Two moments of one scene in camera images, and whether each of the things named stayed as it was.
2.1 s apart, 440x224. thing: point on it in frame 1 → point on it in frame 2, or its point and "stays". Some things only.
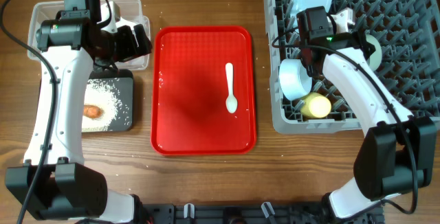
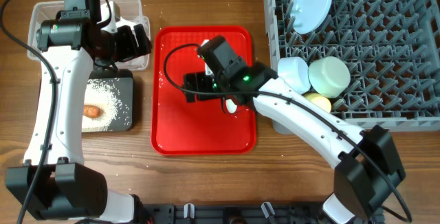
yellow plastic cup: x=315 y=106 stays
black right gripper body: x=357 y=38 → x=201 y=82
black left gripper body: x=122 y=47 stays
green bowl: x=375 y=58 → x=329 y=76
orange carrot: x=91 y=111 stays
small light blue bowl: x=295 y=81 stays
